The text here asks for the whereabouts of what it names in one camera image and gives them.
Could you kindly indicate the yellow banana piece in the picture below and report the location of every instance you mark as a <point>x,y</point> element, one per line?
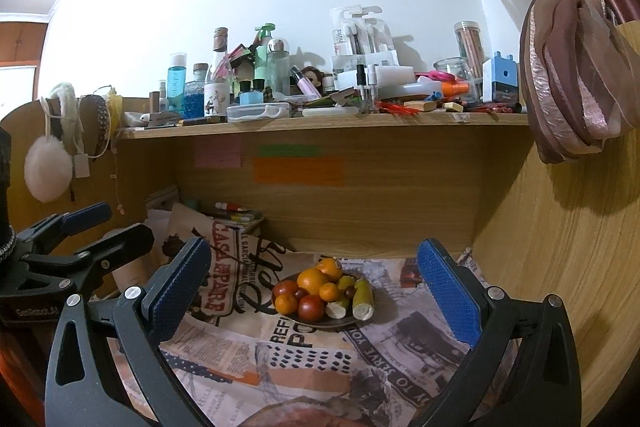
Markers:
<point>338,309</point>

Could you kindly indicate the white pump bottle set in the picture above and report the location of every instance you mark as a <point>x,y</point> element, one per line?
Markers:
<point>360,36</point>

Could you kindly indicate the green spray bottle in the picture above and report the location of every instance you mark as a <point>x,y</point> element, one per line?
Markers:
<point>261,49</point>

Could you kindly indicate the clear plastic flat box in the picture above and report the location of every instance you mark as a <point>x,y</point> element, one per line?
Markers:
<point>258,111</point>

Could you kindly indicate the large red tomato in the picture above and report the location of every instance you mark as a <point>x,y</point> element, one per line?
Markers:
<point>311,309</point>

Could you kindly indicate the pink sticky note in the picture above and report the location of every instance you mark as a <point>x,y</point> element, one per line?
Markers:
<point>218,152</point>

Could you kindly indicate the small mandarin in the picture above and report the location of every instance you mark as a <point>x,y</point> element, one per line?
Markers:
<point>286,304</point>

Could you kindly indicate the blue liquid bottle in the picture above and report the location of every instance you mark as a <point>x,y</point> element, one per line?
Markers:
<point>175,82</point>

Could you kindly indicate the green-yellow banana piece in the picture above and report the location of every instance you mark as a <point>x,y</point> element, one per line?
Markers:
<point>363,302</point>

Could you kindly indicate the green sticky note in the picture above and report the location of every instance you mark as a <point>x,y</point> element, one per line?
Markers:
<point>282,150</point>

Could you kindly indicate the large orange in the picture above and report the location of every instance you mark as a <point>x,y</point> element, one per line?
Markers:
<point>311,280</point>

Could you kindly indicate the sticker mandarin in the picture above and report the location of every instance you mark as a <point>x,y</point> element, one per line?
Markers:
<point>331,268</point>

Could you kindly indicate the white cylindrical cup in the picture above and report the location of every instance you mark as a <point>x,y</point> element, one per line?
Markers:
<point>134,273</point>

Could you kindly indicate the white fluffy pompom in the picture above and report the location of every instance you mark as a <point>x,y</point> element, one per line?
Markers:
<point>48,169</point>

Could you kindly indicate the brown tied curtain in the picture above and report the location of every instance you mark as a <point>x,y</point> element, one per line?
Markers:
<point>580,75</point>

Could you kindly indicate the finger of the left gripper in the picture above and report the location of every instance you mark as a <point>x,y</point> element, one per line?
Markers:
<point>48,233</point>
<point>88,266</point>

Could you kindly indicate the printed newspaper sheet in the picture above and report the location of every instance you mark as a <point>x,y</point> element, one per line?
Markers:
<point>245,364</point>

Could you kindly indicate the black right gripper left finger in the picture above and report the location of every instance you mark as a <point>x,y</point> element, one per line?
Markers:
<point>83,386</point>

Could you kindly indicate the orange sticky note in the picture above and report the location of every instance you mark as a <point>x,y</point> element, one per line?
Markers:
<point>304,171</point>

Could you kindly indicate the blue pencil sharpener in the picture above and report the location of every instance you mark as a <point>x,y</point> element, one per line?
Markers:
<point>500,79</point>

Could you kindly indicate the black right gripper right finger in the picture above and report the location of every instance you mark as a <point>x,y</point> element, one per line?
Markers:
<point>543,387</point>

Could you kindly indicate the jar of pencils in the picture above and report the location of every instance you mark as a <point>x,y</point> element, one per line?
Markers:
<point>470,45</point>

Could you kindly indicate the small red tomato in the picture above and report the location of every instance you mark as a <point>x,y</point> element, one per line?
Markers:
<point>285,287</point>

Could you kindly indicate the red white marker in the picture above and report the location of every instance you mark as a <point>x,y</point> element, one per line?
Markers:
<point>225,206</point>

